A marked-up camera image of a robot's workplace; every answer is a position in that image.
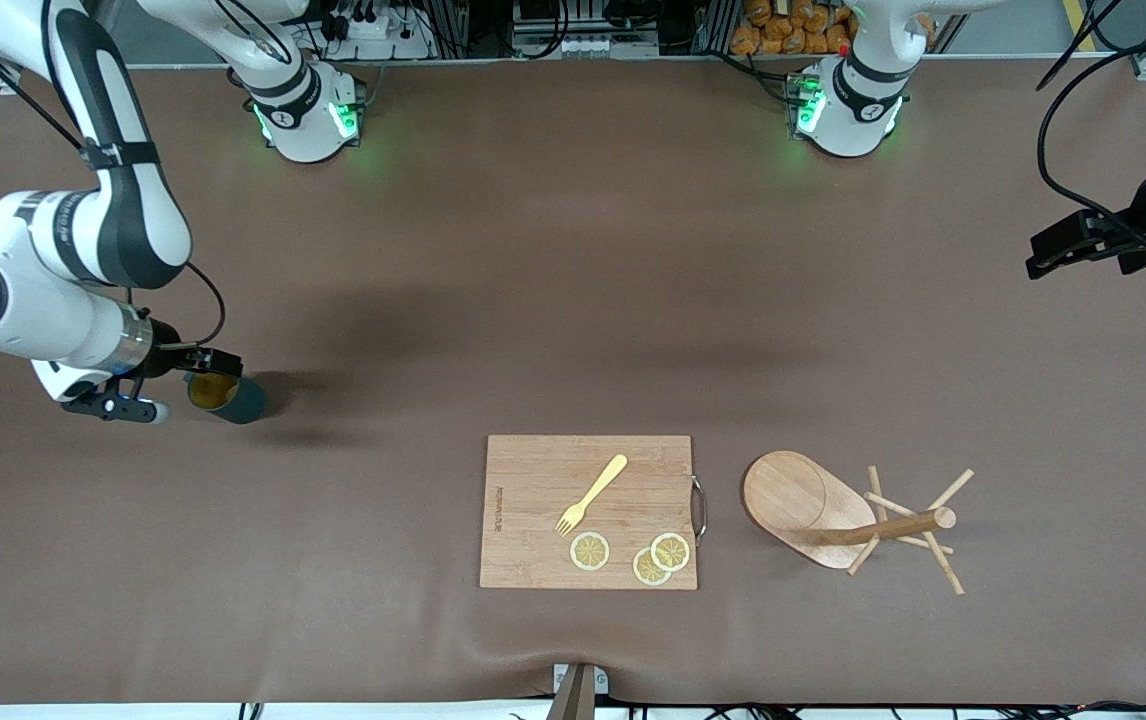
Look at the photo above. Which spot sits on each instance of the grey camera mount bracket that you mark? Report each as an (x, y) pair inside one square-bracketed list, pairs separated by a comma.
[(578, 700)]

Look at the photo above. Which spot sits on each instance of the white terminal block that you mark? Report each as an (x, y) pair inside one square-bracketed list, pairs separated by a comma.
[(583, 46)]

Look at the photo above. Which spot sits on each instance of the dark green cup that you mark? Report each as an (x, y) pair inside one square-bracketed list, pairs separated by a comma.
[(245, 400)]

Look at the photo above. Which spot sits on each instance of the wooden mug rack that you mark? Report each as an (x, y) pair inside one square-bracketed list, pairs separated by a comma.
[(793, 495)]

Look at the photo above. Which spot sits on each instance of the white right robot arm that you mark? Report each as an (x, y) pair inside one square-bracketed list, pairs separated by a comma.
[(143, 230)]

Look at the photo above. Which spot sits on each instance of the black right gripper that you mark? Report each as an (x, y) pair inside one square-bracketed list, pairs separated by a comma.
[(165, 357)]

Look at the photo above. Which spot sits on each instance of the yellow plastic fork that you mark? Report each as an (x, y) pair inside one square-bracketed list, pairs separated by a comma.
[(599, 488)]

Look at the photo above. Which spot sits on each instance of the white power strip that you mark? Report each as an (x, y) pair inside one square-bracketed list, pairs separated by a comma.
[(373, 28)]

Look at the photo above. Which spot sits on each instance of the lemon slice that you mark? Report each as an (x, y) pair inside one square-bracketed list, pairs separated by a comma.
[(645, 570), (590, 551), (671, 551)]

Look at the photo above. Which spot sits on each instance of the orange snack packets pile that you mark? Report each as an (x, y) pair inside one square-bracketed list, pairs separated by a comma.
[(783, 30)]

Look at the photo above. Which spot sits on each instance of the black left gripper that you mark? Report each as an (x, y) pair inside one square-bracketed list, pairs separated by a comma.
[(1140, 232)]

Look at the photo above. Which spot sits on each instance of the bamboo cutting board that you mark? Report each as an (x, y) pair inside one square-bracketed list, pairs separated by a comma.
[(533, 480)]

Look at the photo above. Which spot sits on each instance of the brown table mat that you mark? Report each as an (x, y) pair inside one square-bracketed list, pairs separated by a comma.
[(333, 550)]

